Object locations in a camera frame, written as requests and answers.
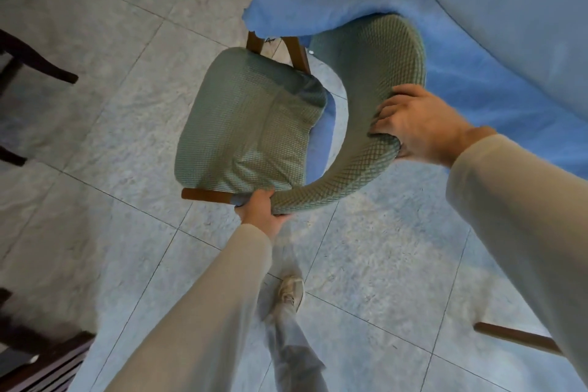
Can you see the person's right hand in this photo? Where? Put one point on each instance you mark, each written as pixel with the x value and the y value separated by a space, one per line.
pixel 427 127

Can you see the person's left hand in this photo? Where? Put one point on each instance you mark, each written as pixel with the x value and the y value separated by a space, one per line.
pixel 257 215

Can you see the person's left thumb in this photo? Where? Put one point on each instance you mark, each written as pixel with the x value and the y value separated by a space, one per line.
pixel 281 218

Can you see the person's right middle finger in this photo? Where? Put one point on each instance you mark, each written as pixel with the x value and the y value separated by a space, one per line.
pixel 387 117

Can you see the person's right little finger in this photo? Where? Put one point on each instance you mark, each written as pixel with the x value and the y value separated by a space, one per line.
pixel 409 90

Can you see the green covered wooden chair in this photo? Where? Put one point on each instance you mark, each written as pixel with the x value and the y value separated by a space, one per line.
pixel 248 130

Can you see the person's left forearm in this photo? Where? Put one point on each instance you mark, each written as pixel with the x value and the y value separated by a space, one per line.
pixel 206 313

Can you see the person's right forearm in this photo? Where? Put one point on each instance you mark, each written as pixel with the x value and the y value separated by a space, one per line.
pixel 519 212

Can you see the blue tablecloth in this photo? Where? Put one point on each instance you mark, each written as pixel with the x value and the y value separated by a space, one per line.
pixel 459 70

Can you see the beige sneaker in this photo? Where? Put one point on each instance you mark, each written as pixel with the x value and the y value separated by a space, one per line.
pixel 291 290

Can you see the person's leg in jeans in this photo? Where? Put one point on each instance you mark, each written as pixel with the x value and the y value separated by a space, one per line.
pixel 294 355

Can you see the light blue cloth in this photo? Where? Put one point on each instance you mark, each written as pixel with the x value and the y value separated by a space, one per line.
pixel 519 6

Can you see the brown wooden leg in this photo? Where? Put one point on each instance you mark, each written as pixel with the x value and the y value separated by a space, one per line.
pixel 519 338

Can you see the dark wooden slatted furniture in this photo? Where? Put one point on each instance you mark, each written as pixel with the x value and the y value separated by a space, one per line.
pixel 41 364

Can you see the dark wooden chair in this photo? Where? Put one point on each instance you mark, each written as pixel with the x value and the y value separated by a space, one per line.
pixel 32 61

